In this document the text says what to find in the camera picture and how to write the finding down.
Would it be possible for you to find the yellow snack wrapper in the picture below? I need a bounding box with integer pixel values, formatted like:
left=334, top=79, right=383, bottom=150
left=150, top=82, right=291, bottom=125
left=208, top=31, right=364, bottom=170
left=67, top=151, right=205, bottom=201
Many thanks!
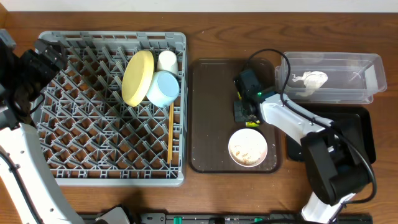
left=245, top=121, right=261, bottom=128

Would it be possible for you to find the white bowl with food scraps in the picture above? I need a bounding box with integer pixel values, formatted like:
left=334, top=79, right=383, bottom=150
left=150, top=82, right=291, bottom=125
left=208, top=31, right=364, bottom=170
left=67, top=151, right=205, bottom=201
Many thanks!
left=228, top=128, right=268, bottom=167

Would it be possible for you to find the white tissue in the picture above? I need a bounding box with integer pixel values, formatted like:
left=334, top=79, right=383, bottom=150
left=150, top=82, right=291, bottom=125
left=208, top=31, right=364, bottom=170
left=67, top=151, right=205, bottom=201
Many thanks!
left=292, top=71, right=328, bottom=97

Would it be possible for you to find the wooden chopstick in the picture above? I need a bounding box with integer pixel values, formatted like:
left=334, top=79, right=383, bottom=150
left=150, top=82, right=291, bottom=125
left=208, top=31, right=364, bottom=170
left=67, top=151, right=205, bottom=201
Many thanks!
left=168, top=104, right=175, bottom=164
left=166, top=104, right=174, bottom=165

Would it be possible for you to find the light blue bowl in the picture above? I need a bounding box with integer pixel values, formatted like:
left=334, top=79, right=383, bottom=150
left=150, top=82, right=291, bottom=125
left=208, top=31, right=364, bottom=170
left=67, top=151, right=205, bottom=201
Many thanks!
left=146, top=71, right=180, bottom=108

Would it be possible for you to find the white plastic cup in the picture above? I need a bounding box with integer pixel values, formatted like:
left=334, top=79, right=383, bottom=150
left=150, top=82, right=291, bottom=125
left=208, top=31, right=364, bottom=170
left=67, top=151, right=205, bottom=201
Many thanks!
left=157, top=50, right=178, bottom=76

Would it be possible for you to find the yellow plate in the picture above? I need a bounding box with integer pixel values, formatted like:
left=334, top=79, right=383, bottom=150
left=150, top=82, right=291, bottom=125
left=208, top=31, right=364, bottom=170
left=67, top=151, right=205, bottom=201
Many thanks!
left=122, top=50, right=154, bottom=107

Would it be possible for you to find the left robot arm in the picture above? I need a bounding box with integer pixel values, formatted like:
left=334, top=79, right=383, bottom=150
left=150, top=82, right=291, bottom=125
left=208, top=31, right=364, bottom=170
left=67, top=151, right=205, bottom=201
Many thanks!
left=1, top=29, right=83, bottom=223

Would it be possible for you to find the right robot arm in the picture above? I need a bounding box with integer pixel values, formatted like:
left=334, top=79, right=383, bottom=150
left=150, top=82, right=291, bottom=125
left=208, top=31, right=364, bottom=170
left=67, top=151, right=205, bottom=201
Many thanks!
left=234, top=69, right=377, bottom=223

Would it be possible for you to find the grey plastic dishwasher rack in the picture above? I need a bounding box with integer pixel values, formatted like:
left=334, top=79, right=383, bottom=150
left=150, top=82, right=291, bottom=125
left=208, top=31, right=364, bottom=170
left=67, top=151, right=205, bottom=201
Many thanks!
left=33, top=31, right=188, bottom=187

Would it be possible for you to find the dark brown serving tray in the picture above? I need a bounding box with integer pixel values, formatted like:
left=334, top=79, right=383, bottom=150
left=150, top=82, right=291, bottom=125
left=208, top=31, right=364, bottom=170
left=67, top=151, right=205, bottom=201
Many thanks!
left=188, top=58, right=282, bottom=174

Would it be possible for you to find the clear plastic bin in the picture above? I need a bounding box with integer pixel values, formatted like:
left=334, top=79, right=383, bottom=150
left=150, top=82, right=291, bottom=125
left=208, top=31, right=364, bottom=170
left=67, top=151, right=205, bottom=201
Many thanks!
left=275, top=52, right=387, bottom=104

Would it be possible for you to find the black plastic tray bin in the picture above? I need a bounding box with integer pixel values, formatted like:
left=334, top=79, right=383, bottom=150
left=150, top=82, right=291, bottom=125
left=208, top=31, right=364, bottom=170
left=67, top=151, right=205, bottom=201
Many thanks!
left=286, top=104, right=377, bottom=165

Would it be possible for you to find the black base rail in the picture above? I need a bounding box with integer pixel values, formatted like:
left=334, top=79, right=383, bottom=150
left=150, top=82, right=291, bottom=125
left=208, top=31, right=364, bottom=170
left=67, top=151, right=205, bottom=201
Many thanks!
left=78, top=205, right=373, bottom=224

